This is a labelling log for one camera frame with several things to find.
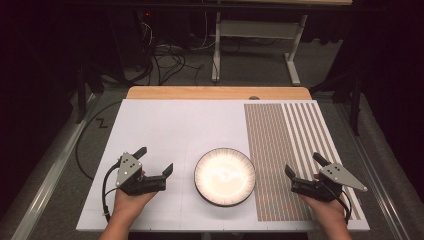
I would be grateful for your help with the white plate with dark rim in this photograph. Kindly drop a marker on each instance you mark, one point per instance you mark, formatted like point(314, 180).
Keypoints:
point(225, 176)

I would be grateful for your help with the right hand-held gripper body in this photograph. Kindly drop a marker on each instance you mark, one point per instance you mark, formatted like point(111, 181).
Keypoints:
point(333, 176)

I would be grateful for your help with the black stand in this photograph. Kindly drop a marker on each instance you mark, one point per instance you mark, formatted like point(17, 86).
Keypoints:
point(350, 96)
point(87, 90)

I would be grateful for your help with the white board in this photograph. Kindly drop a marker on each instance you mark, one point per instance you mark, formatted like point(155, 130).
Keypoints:
point(173, 133)

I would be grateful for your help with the wooden table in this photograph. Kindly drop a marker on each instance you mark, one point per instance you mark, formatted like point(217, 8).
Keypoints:
point(216, 92)

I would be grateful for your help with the white metal desk frame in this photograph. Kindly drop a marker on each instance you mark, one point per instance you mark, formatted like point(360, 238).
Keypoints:
point(253, 29)

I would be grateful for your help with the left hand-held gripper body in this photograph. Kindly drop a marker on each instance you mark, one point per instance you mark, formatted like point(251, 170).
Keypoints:
point(128, 171)

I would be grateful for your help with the person's right hand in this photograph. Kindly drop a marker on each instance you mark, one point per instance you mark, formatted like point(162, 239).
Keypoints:
point(325, 210)

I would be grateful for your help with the person's left hand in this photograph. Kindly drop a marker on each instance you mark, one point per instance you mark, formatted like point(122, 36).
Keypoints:
point(131, 203)

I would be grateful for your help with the brown striped mat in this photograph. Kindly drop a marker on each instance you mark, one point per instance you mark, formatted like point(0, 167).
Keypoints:
point(276, 150)

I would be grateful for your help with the metal floor rail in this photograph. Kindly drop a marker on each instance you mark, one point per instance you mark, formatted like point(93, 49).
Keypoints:
point(50, 173)
point(376, 173)

